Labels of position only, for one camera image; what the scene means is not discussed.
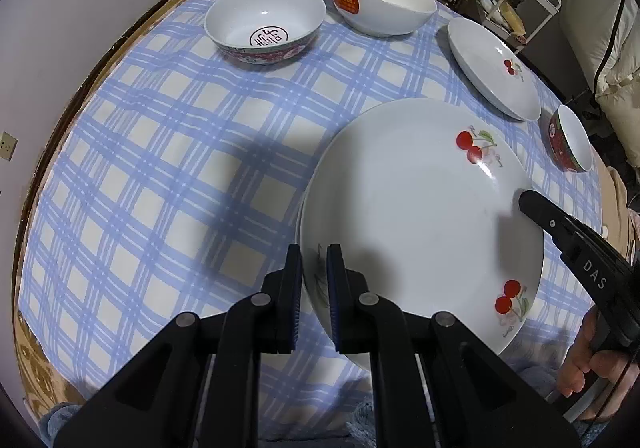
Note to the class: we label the large white cherry plate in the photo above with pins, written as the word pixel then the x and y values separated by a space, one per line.
pixel 415 208

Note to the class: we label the white duvet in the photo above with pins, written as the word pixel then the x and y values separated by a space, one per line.
pixel 620 78

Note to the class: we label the small white cherry plate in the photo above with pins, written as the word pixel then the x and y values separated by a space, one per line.
pixel 485 53

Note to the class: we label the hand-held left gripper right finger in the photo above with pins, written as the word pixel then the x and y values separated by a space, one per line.
pixel 334 300

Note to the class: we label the wall outlet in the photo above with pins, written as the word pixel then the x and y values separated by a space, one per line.
pixel 7 146

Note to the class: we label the blue checkered tablecloth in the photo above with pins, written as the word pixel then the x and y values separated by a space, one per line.
pixel 165 153

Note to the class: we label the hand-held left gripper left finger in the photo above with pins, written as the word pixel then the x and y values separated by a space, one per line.
pixel 297 300

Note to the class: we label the wooden table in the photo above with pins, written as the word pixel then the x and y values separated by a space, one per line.
pixel 107 63

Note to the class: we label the small red bowl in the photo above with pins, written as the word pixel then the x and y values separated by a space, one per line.
pixel 575 133

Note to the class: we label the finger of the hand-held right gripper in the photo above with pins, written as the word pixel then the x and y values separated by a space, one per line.
pixel 542 210

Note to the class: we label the white bowl with red character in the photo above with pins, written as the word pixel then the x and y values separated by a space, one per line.
pixel 260 13

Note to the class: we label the person's right hand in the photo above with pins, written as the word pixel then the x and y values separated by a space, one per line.
pixel 580 353

